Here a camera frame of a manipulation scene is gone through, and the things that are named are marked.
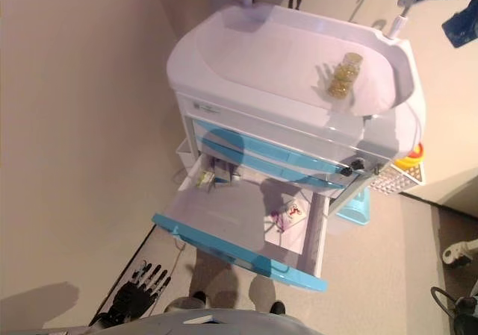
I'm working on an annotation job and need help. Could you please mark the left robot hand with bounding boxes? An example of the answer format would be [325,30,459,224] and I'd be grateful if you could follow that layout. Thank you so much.
[107,259,173,320]

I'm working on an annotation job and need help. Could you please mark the blue-fronted cart drawer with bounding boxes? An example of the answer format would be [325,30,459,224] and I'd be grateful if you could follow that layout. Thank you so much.
[150,151,332,294]

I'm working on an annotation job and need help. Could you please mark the yellow medicine bottle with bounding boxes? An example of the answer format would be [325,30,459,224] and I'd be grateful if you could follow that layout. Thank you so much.
[326,51,364,98]

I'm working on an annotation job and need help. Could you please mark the green white medicine box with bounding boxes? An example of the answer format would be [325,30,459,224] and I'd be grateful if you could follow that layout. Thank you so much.
[195,169,217,193]

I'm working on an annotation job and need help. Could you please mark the blue white medicine box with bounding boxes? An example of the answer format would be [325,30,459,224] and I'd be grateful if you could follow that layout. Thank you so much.
[211,158,235,184]

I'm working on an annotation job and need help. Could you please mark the left silver robot leg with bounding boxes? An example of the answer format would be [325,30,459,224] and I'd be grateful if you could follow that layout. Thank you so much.
[163,290,209,314]

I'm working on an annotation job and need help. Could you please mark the grey robot torso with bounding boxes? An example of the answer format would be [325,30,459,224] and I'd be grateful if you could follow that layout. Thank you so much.
[40,307,330,335]

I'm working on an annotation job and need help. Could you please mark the metal IV pole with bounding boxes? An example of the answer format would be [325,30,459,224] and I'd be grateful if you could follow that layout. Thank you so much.
[387,0,431,40]

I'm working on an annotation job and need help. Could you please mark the clear side bin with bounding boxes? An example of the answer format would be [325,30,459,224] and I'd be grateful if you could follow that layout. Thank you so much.
[174,138,194,172]

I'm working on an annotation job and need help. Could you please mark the yellow sharps container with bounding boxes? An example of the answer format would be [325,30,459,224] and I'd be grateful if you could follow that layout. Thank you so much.
[393,142,427,171]

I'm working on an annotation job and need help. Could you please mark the clear plastic bag red print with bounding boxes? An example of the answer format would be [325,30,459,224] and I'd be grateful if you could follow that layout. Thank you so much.
[266,198,310,236]

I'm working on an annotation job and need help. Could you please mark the white medical cart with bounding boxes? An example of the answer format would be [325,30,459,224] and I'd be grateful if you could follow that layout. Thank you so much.
[165,4,429,239]

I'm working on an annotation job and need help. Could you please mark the white mesh basket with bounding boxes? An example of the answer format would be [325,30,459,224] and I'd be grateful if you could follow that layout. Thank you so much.
[367,160,427,197]

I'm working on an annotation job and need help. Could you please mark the black cart keys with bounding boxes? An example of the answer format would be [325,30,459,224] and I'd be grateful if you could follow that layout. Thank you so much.
[341,157,366,178]

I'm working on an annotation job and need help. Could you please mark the blue waste bin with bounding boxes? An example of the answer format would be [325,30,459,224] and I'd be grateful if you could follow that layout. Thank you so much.
[335,190,372,225]

